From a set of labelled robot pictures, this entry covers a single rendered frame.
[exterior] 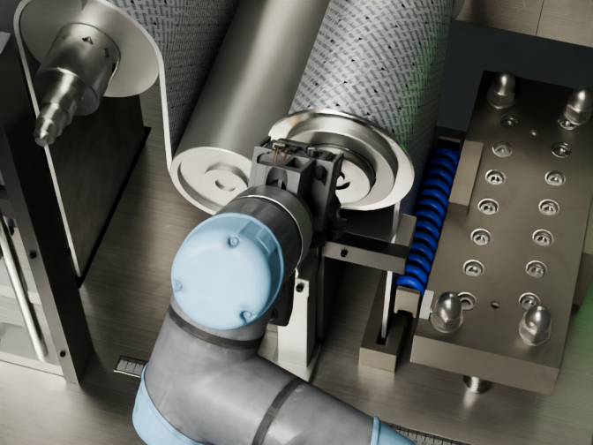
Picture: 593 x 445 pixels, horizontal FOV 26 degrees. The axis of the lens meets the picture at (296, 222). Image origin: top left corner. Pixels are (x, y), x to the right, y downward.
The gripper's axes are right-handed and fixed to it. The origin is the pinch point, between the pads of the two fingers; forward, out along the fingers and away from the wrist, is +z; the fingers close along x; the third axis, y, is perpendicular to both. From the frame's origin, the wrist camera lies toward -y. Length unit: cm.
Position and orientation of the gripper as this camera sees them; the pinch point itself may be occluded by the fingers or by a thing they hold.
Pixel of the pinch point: (311, 199)
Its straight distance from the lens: 124.0
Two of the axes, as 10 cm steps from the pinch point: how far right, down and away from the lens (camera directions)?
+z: 2.1, -2.4, 9.5
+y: 1.7, -9.5, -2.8
